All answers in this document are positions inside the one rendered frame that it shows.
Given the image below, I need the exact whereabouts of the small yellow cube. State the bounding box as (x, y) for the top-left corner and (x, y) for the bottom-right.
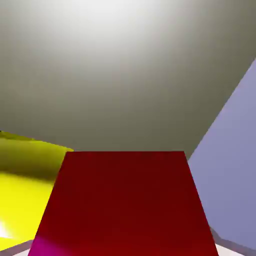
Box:
(0, 130), (74, 252)

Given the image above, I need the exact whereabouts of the small red cube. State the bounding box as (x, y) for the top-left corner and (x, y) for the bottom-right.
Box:
(27, 150), (220, 256)

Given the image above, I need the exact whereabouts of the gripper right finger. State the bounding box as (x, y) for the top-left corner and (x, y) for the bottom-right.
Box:
(209, 227), (256, 256)

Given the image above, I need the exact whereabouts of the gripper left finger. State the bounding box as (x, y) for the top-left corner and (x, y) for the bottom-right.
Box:
(0, 239), (34, 256)

